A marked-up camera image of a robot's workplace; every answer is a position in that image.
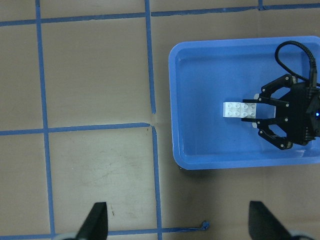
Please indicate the brown paper mat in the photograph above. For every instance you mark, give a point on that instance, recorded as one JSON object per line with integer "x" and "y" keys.
{"x": 85, "y": 117}

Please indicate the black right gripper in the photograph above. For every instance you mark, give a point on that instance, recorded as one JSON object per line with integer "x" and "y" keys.
{"x": 303, "y": 112}

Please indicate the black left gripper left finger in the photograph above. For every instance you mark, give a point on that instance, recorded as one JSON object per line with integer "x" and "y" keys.
{"x": 95, "y": 226}

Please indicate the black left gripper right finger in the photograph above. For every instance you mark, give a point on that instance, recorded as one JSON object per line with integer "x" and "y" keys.
{"x": 263, "y": 225}

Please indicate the white block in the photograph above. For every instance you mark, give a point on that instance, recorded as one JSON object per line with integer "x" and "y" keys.
{"x": 248, "y": 110}
{"x": 231, "y": 110}

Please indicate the blue plastic tray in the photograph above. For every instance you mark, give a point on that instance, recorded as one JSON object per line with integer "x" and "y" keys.
{"x": 203, "y": 75}

